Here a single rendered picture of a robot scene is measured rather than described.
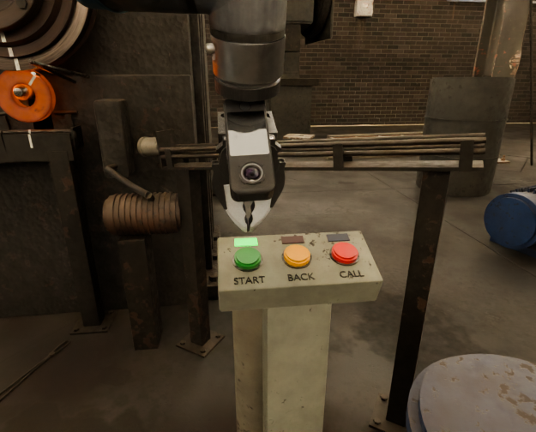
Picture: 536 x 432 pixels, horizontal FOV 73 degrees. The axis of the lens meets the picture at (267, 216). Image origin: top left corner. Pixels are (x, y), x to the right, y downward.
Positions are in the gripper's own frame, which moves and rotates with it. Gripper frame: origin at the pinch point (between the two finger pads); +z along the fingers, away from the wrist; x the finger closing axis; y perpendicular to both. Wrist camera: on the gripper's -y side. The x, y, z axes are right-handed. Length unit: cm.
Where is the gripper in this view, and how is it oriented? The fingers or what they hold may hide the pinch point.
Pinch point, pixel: (248, 227)
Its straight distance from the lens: 50.8
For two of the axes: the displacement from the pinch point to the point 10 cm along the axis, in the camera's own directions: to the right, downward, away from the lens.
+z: -0.4, 7.6, 6.4
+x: -9.9, 0.5, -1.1
